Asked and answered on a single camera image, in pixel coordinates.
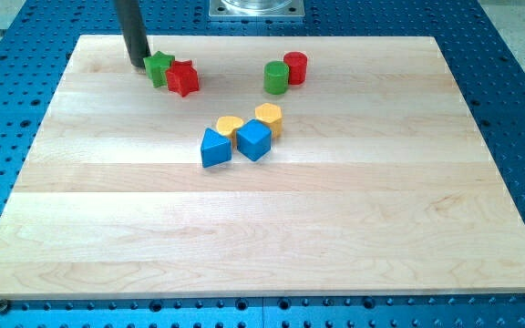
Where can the yellow heart block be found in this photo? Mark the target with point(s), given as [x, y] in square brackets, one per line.
[228, 126]

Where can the red star block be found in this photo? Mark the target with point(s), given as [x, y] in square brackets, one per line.
[182, 78]

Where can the green star block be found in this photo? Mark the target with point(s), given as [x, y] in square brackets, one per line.
[156, 65]

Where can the blue cube block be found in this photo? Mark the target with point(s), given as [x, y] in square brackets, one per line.
[254, 139]

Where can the blue triangle block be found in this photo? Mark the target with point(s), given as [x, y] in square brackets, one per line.
[215, 148]

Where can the yellow hexagon block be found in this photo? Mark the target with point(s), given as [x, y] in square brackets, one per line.
[271, 116]

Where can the green cylinder block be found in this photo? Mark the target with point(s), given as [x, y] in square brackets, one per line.
[275, 77]

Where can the red cylinder block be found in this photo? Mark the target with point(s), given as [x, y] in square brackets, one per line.
[297, 63]

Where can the light wooden board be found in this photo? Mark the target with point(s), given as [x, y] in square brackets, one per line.
[380, 182]

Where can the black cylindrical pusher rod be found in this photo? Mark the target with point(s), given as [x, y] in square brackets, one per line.
[133, 31]

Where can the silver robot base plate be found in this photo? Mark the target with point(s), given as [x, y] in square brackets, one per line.
[256, 8]

